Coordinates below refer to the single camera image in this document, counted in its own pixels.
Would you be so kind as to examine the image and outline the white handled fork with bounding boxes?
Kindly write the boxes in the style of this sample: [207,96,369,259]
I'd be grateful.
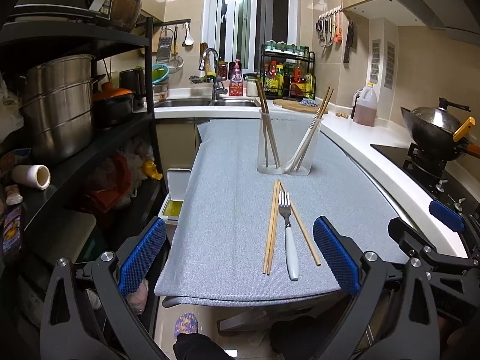
[278,189,299,281]

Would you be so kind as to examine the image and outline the white striped handle knife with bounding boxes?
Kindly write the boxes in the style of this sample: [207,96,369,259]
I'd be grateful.
[284,115,319,173]

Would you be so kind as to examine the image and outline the chrome kitchen faucet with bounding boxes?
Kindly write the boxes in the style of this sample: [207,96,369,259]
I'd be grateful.
[189,47,227,102]

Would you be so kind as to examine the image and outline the black gas stove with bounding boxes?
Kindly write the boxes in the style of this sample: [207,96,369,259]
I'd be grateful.
[371,143,479,233]

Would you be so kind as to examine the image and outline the steel wok with lid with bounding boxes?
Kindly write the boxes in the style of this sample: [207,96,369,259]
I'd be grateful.
[400,97,479,161]

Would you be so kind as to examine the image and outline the purple patterned slipper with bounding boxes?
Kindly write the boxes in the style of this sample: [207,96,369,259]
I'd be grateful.
[173,312,199,338]

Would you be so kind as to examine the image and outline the black metal shelf rack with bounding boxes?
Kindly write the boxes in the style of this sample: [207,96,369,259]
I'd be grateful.
[0,3,166,346]

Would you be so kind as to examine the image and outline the black trouser leg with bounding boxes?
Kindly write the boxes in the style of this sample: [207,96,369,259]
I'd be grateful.
[172,333,232,360]

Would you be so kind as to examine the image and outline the oil jug with yellow cap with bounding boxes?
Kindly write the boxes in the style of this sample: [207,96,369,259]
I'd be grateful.
[352,82,378,127]

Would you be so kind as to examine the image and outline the white paper roll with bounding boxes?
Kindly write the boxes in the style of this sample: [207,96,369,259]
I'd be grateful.
[11,165,50,190]

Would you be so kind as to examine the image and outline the white trash bin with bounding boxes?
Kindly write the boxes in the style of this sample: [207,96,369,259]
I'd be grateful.
[159,168,191,239]

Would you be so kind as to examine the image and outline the clear plastic utensil holder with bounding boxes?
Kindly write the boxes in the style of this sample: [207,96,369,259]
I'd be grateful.
[256,112,320,176]

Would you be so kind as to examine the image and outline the grey table cloth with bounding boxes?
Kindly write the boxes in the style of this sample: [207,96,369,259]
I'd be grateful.
[154,119,407,305]

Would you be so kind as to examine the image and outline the blue dish cloth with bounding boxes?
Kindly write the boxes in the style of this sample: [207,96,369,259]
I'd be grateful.
[299,97,317,107]

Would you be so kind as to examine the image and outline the round wooden cutting board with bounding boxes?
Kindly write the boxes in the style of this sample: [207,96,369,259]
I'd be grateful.
[273,99,326,115]

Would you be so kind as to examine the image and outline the hanging cleaver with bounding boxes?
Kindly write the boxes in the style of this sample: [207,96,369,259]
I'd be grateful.
[343,21,356,64]

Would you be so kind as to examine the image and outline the orange lidded black pot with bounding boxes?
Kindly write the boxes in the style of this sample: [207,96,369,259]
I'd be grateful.
[92,81,134,123]

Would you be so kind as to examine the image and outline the black spice rack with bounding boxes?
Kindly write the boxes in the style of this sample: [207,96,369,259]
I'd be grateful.
[260,41,317,101]

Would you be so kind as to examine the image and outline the large steel stock pot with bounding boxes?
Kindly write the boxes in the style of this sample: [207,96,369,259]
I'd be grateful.
[21,55,93,158]

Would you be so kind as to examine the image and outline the white jar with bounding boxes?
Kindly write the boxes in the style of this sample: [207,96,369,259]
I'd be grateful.
[245,76,258,98]

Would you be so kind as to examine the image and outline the steel double sink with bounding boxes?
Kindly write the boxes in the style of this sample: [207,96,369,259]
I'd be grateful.
[154,97,260,108]

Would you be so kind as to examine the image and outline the hanging utensil set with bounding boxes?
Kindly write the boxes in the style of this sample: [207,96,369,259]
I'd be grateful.
[316,6,343,49]

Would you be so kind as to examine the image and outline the red dish soap bottle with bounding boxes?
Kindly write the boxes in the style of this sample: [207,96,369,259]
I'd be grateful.
[229,59,243,96]

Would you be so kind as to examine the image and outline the green and blue colander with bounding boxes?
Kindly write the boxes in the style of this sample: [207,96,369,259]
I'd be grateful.
[152,63,170,86]

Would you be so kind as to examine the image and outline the metal box grater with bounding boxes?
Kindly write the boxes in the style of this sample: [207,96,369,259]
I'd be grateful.
[156,27,174,63]

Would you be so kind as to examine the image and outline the white hanging ladle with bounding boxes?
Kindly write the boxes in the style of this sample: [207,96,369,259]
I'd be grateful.
[182,22,194,48]

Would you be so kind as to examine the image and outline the window with white frame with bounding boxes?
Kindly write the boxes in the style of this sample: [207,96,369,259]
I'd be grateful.
[201,0,300,72]

